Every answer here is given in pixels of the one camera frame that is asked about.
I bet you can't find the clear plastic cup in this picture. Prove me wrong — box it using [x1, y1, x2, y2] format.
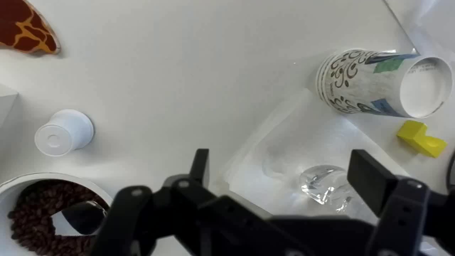
[297, 163, 354, 212]

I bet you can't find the giraffe pattern toy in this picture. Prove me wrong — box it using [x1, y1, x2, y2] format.
[0, 0, 61, 57]

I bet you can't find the yellow block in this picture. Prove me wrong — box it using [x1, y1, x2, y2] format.
[395, 119, 448, 159]

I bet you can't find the white bowl with coffee beans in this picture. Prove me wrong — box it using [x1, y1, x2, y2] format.
[0, 172, 115, 256]

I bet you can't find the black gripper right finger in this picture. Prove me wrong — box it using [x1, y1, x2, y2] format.
[345, 148, 433, 256]

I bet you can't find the small white coffee pod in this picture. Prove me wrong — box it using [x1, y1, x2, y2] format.
[32, 108, 96, 158]

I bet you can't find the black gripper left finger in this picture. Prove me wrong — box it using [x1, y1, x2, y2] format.
[88, 148, 224, 256]

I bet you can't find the clear plastic bag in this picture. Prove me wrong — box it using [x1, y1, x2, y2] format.
[219, 87, 411, 224]

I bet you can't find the patterned paper cup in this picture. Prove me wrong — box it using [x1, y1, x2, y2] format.
[314, 47, 453, 119]

